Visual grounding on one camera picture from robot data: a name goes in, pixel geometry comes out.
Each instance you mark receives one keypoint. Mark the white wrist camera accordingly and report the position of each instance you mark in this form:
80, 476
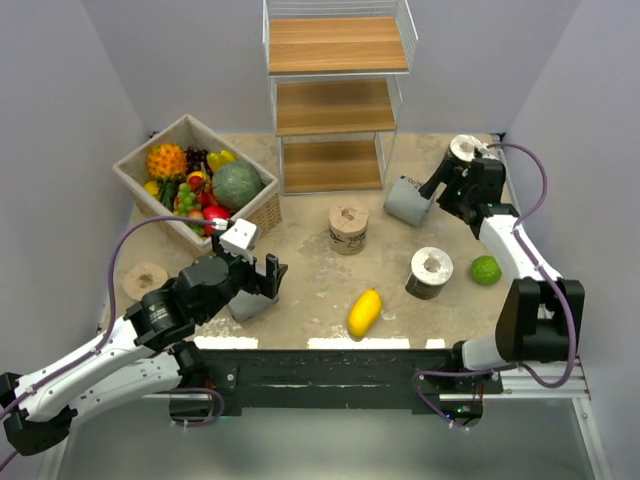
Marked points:
483, 152
239, 235

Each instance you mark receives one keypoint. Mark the red apple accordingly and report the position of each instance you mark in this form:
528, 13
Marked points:
214, 212

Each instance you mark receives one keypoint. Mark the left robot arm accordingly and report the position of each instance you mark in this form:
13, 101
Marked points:
147, 350

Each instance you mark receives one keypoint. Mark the yellow bananas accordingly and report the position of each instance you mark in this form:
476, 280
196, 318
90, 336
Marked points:
216, 160

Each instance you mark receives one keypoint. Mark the wicker basket with cloth liner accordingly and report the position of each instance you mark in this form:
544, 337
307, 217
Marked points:
156, 197

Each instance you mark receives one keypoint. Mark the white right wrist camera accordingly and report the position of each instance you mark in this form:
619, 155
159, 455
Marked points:
483, 152

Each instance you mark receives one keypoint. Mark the grey roll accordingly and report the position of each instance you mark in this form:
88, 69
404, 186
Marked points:
405, 202
245, 306

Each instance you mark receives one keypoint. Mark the brown roll centre table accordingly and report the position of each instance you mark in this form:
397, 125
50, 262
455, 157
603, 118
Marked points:
348, 224

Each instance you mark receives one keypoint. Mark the yellow mango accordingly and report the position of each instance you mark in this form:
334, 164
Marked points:
364, 314

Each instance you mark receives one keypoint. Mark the orange pineapple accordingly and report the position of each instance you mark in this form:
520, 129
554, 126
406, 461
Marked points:
166, 162

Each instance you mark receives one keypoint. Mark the green grape bunch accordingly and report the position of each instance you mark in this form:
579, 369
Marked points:
185, 200

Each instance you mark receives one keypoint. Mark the white wire wooden shelf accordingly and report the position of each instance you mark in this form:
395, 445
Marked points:
334, 70

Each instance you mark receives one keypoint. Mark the green lime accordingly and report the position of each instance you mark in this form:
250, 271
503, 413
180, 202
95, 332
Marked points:
485, 271

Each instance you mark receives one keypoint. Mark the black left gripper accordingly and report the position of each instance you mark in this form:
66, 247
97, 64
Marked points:
267, 284

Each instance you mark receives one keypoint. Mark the green netted melon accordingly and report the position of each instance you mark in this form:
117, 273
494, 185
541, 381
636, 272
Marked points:
235, 184

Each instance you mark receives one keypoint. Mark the dark purple grapes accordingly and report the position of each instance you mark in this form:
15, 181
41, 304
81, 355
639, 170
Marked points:
196, 160

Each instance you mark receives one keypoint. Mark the black white roll centre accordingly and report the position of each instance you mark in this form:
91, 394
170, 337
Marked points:
430, 269

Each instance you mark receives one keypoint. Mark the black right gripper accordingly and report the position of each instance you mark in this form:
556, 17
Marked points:
449, 176

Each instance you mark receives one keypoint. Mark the black white roll back corner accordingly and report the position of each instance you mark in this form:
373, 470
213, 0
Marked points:
464, 144

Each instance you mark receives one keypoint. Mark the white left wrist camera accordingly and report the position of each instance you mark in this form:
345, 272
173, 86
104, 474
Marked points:
239, 235

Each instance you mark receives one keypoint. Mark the red yellow peach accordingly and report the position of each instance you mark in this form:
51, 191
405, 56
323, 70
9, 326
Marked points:
195, 214

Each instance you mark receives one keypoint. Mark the brown roll left edge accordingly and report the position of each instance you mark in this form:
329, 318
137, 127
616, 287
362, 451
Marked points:
143, 278

